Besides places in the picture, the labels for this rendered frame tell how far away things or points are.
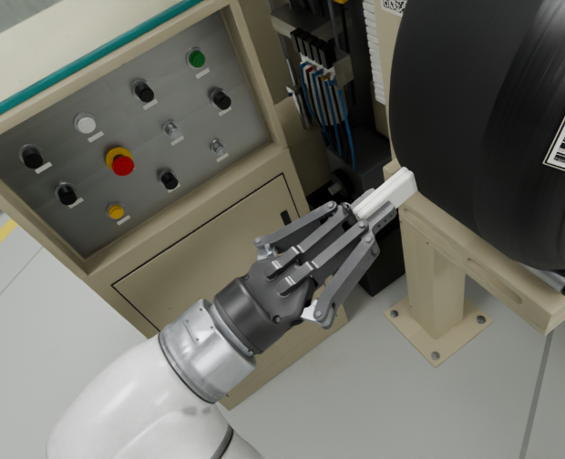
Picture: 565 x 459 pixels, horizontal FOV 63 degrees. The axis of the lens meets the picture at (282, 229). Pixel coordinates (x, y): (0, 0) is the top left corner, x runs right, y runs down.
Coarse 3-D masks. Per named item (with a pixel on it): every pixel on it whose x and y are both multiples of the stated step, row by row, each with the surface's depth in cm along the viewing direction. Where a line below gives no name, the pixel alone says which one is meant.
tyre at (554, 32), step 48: (432, 0) 48; (480, 0) 44; (528, 0) 41; (432, 48) 49; (480, 48) 45; (528, 48) 41; (432, 96) 51; (480, 96) 46; (528, 96) 42; (432, 144) 54; (480, 144) 48; (528, 144) 43; (432, 192) 63; (480, 192) 51; (528, 192) 46; (528, 240) 52
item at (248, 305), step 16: (256, 272) 47; (288, 272) 46; (224, 288) 46; (240, 288) 44; (256, 288) 46; (272, 288) 46; (304, 288) 44; (224, 304) 44; (240, 304) 43; (256, 304) 43; (272, 304) 45; (288, 304) 44; (304, 304) 44; (224, 320) 43; (240, 320) 43; (256, 320) 43; (272, 320) 44; (288, 320) 43; (240, 336) 43; (256, 336) 43; (272, 336) 44; (256, 352) 45
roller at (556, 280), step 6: (522, 264) 74; (534, 270) 72; (540, 270) 71; (546, 270) 71; (552, 270) 70; (558, 270) 70; (564, 270) 69; (540, 276) 72; (546, 276) 71; (552, 276) 70; (558, 276) 69; (564, 276) 69; (546, 282) 72; (552, 282) 70; (558, 282) 69; (564, 282) 69; (558, 288) 70; (564, 288) 69; (564, 294) 69
